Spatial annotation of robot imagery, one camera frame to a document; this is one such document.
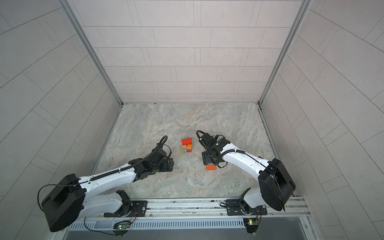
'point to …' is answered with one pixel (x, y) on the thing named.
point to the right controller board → (252, 224)
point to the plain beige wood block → (184, 147)
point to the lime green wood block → (183, 151)
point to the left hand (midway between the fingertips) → (172, 162)
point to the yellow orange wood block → (189, 145)
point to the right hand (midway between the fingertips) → (209, 160)
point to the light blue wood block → (186, 151)
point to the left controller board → (122, 225)
